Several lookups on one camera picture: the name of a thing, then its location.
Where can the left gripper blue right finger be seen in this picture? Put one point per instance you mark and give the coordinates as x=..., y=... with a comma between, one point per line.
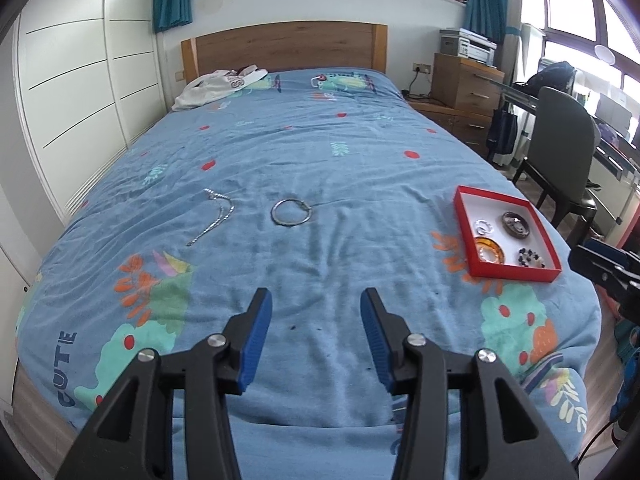
x=502, y=435

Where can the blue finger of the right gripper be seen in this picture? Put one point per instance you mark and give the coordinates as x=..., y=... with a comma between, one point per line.
x=620, y=280
x=605, y=250

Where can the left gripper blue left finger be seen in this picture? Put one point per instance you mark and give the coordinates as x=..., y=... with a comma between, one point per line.
x=129, y=435

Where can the dark tortoiseshell bangle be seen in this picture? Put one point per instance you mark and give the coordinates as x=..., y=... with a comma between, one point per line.
x=509, y=231

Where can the amber resin bangle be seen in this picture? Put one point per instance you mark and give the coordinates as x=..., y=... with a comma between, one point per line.
x=488, y=250

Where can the twisted silver hoop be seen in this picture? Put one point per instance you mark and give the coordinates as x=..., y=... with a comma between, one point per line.
x=482, y=225
x=484, y=233

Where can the thin silver bangle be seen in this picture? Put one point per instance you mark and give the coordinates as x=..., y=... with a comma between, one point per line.
x=290, y=212

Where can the silver wristwatch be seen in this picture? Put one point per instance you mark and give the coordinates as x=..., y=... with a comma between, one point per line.
x=516, y=224

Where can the red shallow jewelry box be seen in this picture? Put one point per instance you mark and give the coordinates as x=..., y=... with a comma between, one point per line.
x=531, y=260

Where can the grey desk chair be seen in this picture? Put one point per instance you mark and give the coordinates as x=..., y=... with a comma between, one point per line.
x=559, y=159

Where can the dark hanging bag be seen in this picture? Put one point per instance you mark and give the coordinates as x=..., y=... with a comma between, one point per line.
x=502, y=132

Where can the wooden drawer dresser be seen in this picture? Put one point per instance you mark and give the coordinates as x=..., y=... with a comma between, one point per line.
x=464, y=95

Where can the white printer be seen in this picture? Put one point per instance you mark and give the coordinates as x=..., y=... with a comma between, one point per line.
x=463, y=43

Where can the right teal curtain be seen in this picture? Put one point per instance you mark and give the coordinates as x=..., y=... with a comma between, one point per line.
x=487, y=18

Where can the blue patterned bed cover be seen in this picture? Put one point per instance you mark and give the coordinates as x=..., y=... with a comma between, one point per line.
x=177, y=236

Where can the white garment on bed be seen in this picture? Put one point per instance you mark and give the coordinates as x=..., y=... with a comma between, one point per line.
x=216, y=86

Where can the white wardrobe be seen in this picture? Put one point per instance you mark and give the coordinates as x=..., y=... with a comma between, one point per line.
x=88, y=84

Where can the wooden headboard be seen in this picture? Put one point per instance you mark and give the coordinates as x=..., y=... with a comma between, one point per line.
x=288, y=46

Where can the wall power socket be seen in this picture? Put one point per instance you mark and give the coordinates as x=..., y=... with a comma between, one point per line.
x=422, y=68

